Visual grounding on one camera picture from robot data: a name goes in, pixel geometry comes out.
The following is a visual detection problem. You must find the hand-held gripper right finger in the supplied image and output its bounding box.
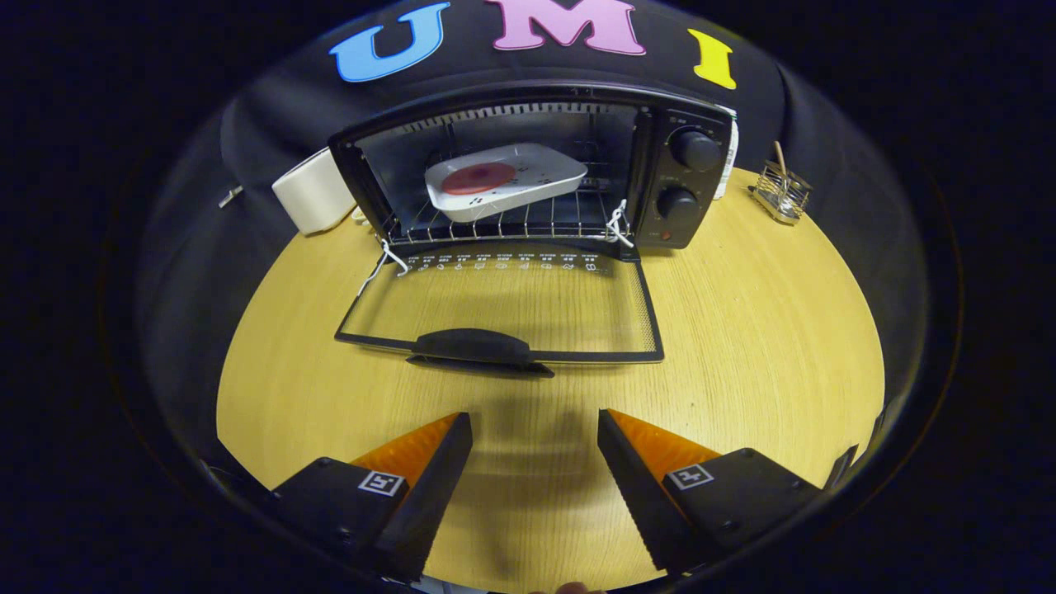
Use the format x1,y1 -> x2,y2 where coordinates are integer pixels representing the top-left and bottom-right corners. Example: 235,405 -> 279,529
597,408 -> 826,576

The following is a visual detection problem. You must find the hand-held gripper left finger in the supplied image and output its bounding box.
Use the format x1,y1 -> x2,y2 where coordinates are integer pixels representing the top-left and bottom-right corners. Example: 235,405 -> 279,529
271,411 -> 474,583

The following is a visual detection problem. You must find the pink ham slice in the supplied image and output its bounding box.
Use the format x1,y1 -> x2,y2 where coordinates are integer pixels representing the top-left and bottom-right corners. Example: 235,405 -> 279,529
441,162 -> 518,196

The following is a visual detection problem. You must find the black toaster oven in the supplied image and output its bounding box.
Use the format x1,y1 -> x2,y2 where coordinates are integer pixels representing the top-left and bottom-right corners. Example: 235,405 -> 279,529
328,80 -> 738,380

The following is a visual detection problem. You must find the white square tray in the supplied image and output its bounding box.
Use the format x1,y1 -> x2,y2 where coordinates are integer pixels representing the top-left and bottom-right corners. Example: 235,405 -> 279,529
424,143 -> 589,224

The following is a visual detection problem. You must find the white bread toaster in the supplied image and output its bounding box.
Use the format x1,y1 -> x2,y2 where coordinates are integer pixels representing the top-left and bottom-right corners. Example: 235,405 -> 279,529
271,147 -> 357,237

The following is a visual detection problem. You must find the white plastic bottle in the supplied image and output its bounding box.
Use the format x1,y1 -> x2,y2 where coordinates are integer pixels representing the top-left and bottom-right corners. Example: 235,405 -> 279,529
713,120 -> 740,200

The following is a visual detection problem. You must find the black backdrop cloth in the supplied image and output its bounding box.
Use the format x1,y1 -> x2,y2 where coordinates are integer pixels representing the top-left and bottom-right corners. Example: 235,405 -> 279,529
136,0 -> 929,463

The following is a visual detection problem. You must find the oven wire rack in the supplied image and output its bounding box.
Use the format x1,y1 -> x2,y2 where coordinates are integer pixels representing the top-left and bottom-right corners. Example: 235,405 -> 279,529
384,194 -> 632,244

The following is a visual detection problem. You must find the metal wire basket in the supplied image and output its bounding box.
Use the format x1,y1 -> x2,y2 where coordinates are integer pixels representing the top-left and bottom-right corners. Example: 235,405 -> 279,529
748,159 -> 813,225

